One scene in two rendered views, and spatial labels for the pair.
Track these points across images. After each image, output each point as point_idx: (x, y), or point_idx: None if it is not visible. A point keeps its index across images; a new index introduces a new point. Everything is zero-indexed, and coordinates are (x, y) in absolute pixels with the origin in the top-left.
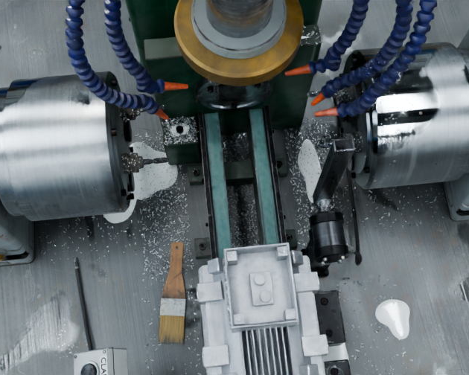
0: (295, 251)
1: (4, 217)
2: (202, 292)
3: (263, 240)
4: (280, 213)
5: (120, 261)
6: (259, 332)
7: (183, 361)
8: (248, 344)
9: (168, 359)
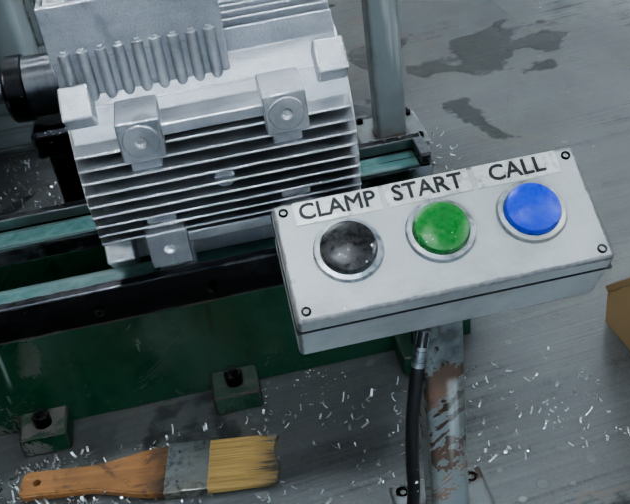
0: None
1: None
2: (135, 117)
3: (46, 262)
4: None
5: None
6: (226, 4)
7: (318, 431)
8: (251, 14)
9: (317, 459)
